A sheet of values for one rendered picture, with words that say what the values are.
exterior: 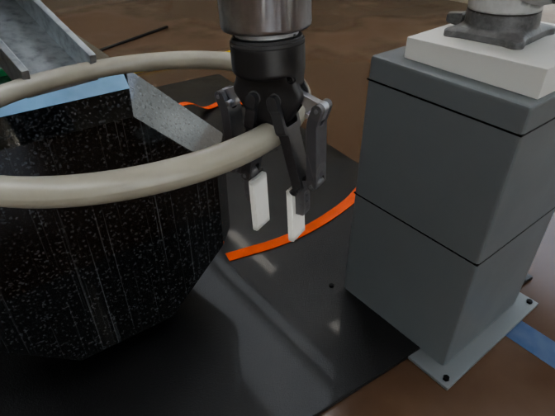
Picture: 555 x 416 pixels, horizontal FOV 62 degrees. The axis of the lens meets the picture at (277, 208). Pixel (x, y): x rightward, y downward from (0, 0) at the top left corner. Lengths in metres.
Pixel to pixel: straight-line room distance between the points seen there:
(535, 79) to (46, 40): 0.92
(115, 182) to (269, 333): 1.09
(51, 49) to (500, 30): 0.90
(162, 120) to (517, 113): 0.76
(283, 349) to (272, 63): 1.09
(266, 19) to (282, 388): 1.08
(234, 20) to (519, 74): 0.71
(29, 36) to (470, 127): 0.88
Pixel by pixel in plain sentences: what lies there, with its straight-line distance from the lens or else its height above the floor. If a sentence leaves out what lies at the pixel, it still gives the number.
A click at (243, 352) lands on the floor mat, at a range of 1.43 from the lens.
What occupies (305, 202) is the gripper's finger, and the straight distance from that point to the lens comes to 0.53.
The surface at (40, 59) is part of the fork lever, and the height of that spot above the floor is 0.89.
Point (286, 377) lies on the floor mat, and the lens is 1.38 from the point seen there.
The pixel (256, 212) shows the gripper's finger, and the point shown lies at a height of 0.82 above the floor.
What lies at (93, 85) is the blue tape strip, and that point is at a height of 0.78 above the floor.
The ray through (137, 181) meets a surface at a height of 0.93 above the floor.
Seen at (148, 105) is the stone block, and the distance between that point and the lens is 1.13.
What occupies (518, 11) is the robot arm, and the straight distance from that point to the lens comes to 1.16.
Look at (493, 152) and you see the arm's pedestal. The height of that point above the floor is 0.69.
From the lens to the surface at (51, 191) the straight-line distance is 0.46.
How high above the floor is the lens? 1.16
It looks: 36 degrees down
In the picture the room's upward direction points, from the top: straight up
